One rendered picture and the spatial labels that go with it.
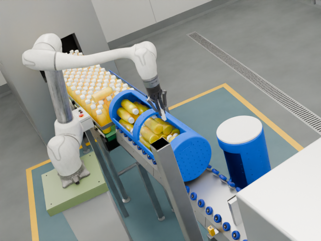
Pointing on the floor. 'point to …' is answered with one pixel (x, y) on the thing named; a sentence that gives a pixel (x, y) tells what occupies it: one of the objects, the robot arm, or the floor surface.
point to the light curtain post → (176, 189)
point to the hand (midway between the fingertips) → (162, 114)
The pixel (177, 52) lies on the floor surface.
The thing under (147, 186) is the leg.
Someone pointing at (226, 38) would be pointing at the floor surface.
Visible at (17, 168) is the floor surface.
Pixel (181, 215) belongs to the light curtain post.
